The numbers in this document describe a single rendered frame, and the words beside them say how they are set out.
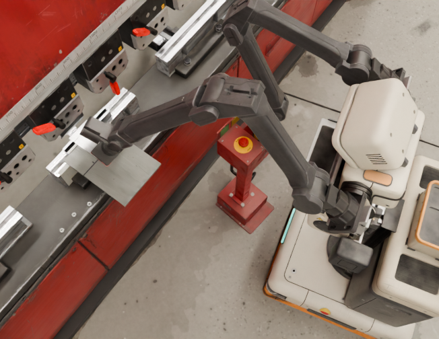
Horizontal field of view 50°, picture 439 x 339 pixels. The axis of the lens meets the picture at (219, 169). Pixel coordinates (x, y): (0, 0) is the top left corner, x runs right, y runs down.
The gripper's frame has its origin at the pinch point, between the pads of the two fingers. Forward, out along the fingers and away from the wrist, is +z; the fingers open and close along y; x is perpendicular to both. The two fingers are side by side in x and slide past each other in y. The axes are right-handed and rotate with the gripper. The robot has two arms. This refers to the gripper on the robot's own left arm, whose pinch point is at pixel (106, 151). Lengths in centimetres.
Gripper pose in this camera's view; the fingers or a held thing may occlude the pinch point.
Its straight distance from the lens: 155.2
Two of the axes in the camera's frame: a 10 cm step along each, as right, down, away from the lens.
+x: 7.2, 6.6, 2.1
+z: -3.7, 1.0, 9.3
